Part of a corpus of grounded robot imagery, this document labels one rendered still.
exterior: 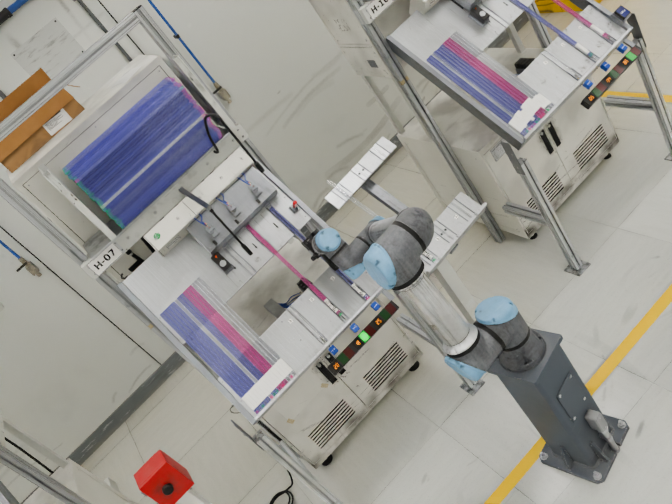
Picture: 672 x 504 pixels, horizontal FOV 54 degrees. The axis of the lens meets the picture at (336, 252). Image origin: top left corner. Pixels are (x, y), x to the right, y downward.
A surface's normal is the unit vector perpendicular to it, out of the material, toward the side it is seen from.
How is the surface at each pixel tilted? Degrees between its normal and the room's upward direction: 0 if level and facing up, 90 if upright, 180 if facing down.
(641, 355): 0
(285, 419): 90
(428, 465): 0
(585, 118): 90
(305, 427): 90
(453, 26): 44
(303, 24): 90
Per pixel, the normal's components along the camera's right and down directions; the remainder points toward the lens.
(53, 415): 0.47, 0.26
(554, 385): 0.63, 0.08
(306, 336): -0.01, -0.25
